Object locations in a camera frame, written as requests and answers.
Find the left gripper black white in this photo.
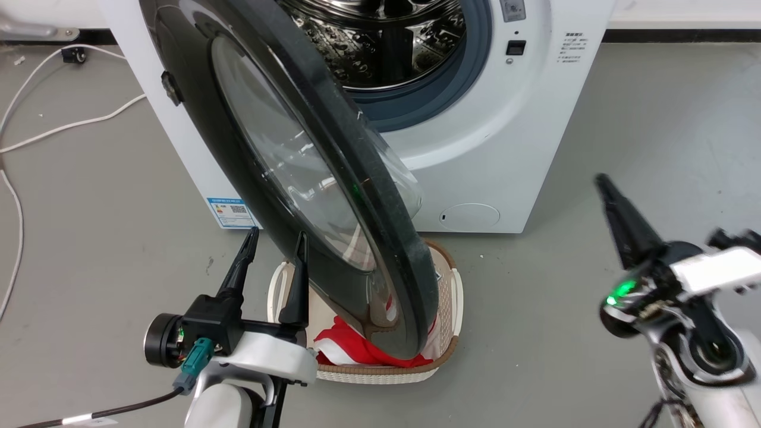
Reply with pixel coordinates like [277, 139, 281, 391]
[144, 227, 318, 388]

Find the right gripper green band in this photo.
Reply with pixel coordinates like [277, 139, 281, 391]
[595, 174, 761, 340]

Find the dark round glass washer door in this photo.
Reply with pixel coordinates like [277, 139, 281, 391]
[138, 0, 441, 361]

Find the white front-load washing machine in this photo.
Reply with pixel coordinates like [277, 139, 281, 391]
[98, 0, 617, 234]

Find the grey rubber door gasket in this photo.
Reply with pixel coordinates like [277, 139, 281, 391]
[348, 0, 493, 133]

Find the blue white energy label sticker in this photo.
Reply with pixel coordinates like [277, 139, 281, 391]
[206, 197, 258, 229]

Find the red white cloth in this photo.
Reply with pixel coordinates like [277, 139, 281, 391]
[313, 294, 435, 368]

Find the cream brown woven laundry basket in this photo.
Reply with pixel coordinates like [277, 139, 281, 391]
[267, 238, 464, 385]

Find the steel washer drum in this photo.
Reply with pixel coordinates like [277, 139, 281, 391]
[278, 0, 467, 92]

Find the grey metal base leg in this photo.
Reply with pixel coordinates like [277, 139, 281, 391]
[0, 13, 81, 43]

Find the black cable with teal plug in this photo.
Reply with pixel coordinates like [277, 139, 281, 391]
[17, 338, 215, 428]

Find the thick white floor cable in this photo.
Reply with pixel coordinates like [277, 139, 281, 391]
[0, 93, 147, 155]

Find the thin white curved floor cable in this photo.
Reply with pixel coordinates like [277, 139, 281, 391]
[0, 169, 24, 322]

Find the thin white looping floor cable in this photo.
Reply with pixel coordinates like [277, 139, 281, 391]
[0, 45, 128, 139]

